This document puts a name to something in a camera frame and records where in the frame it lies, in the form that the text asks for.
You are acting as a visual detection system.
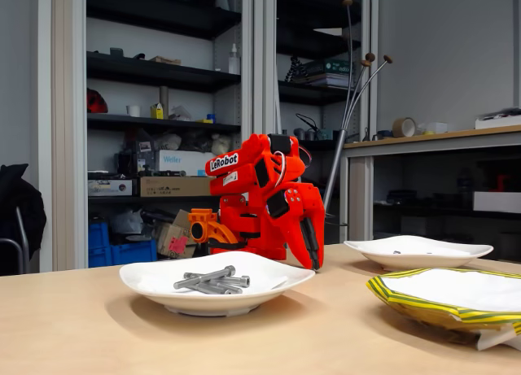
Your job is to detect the metal coat stand wooden knobs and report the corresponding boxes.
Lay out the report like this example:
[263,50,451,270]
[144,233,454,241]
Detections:
[321,0,394,229]

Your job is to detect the white Weller box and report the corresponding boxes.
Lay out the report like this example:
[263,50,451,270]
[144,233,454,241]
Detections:
[158,149,221,178]

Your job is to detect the yellow green striped paper bowl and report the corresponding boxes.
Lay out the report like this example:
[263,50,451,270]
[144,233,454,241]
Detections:
[366,268,521,351]

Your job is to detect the low blue plastic crate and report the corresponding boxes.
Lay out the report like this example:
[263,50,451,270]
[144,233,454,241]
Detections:
[109,239,158,267]

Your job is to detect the flat printed box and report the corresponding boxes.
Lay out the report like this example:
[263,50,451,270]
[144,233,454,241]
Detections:
[88,179,134,197]

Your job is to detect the grey metal chair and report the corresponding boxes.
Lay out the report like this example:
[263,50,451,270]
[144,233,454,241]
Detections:
[0,206,31,276]

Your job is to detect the black jacket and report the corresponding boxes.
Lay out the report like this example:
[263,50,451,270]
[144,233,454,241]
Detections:
[0,163,47,266]

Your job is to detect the grey workbench wooden top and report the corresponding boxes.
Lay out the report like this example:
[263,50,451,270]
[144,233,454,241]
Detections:
[340,124,521,246]

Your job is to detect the grey metal shelf cabinet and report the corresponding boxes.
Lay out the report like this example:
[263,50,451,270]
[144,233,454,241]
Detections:
[38,0,256,273]
[254,0,379,248]

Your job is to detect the red helmet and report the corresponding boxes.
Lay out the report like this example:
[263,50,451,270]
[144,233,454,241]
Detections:
[86,87,109,115]

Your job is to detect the long white box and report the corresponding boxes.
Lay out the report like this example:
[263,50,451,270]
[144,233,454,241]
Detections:
[472,190,521,214]

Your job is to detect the cardboard box pink sticker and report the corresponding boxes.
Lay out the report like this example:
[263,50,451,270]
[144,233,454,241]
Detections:
[155,209,200,259]

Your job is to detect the white plastic bottle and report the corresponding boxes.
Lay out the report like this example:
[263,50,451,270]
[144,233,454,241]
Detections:
[228,43,241,76]

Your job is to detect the stack of books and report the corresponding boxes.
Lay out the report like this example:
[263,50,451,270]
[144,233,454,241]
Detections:
[303,59,353,88]

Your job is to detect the small white box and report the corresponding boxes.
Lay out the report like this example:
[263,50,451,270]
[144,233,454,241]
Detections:
[418,121,449,135]

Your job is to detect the flat white box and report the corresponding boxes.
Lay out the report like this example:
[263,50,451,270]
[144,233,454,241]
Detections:
[475,107,521,130]

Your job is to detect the long brown cardboard box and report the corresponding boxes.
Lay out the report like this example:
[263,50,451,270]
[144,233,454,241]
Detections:
[139,176,215,198]

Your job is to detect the black flexible tripod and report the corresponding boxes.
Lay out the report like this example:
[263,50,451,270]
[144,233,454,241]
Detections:
[284,55,309,83]

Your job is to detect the white square plate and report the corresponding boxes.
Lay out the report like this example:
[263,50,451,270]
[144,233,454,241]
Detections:
[119,251,315,317]
[344,235,494,273]

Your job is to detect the tall blue plastic crate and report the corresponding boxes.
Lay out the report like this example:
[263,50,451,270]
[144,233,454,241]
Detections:
[88,222,112,269]

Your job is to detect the white plastic bag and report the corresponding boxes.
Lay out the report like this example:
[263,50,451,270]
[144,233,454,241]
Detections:
[109,210,143,236]

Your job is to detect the brown tape roll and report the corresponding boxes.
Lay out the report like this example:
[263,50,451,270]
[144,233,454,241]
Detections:
[392,117,417,139]

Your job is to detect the white plush toy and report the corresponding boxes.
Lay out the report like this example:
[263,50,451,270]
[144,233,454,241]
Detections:
[210,133,232,157]

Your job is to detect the white red servo cable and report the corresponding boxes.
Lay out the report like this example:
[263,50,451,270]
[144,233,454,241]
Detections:
[272,150,288,189]

